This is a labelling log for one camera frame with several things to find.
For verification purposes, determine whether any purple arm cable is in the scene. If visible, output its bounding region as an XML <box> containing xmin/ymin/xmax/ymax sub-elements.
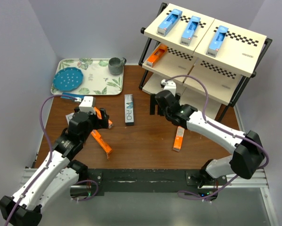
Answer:
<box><xmin>4</xmin><ymin>94</ymin><xmax>100</xmax><ymax>226</ymax></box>
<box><xmin>163</xmin><ymin>74</ymin><xmax>270</xmax><ymax>201</ymax></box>

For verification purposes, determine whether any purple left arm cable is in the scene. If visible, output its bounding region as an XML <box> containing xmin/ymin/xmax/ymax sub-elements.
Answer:
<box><xmin>4</xmin><ymin>94</ymin><xmax>100</xmax><ymax>226</ymax></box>

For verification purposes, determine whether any grey ceramic mug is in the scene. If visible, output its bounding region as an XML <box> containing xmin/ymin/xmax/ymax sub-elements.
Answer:
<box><xmin>108</xmin><ymin>57</ymin><xmax>127</xmax><ymax>75</ymax></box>

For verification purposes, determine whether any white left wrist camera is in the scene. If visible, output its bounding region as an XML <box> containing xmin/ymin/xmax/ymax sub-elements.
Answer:
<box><xmin>75</xmin><ymin>96</ymin><xmax>96</xmax><ymax>114</ymax></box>

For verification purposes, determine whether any blue silver R&O toothpaste box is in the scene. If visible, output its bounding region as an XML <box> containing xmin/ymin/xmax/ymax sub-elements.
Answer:
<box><xmin>62</xmin><ymin>92</ymin><xmax>84</xmax><ymax>101</ymax></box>

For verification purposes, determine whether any teal dotted plate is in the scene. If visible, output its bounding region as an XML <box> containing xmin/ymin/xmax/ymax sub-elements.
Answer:
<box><xmin>52</xmin><ymin>67</ymin><xmax>84</xmax><ymax>92</ymax></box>

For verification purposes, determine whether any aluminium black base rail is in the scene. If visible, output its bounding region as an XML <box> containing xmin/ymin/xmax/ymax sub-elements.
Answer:
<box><xmin>8</xmin><ymin>105</ymin><xmax>280</xmax><ymax>226</ymax></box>

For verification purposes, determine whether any orange Curaprox box flap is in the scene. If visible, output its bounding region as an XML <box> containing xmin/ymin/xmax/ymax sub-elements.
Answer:
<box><xmin>91</xmin><ymin>130</ymin><xmax>113</xmax><ymax>159</ymax></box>

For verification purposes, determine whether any leaf patterned serving tray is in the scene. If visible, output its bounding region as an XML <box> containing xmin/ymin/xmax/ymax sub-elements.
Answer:
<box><xmin>51</xmin><ymin>58</ymin><xmax>124</xmax><ymax>96</ymax></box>

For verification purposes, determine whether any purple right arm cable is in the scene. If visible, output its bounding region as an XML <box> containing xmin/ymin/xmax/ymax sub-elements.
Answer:
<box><xmin>163</xmin><ymin>74</ymin><xmax>270</xmax><ymax>201</ymax></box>

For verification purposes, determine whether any light blue Curaprox box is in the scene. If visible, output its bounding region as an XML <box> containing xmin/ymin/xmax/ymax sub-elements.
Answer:
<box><xmin>206</xmin><ymin>25</ymin><xmax>228</xmax><ymax>57</ymax></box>
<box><xmin>157</xmin><ymin>9</ymin><xmax>182</xmax><ymax>37</ymax></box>
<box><xmin>180</xmin><ymin>16</ymin><xmax>200</xmax><ymax>46</ymax></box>

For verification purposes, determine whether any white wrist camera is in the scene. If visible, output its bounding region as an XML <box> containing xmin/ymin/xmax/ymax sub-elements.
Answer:
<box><xmin>160</xmin><ymin>79</ymin><xmax>176</xmax><ymax>96</ymax></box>
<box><xmin>75</xmin><ymin>96</ymin><xmax>96</xmax><ymax>114</ymax></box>

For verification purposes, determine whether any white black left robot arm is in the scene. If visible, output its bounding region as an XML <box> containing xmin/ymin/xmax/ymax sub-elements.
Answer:
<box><xmin>0</xmin><ymin>108</ymin><xmax>109</xmax><ymax>226</ymax></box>

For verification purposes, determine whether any orange Curaprox box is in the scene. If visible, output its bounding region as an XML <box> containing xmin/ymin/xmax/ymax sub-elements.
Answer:
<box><xmin>146</xmin><ymin>44</ymin><xmax>168</xmax><ymax>67</ymax></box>
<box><xmin>94</xmin><ymin>107</ymin><xmax>113</xmax><ymax>129</ymax></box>
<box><xmin>173</xmin><ymin>126</ymin><xmax>185</xmax><ymax>152</ymax></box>

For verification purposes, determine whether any cream three tier shelf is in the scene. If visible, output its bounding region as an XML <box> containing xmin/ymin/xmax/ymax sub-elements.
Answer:
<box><xmin>139</xmin><ymin>3</ymin><xmax>272</xmax><ymax>121</ymax></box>

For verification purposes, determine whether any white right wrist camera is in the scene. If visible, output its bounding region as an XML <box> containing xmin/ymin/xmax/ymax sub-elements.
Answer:
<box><xmin>160</xmin><ymin>79</ymin><xmax>176</xmax><ymax>96</ymax></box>

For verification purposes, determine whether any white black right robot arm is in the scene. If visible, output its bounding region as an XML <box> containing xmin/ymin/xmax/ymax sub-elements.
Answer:
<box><xmin>150</xmin><ymin>90</ymin><xmax>266</xmax><ymax>186</ymax></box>

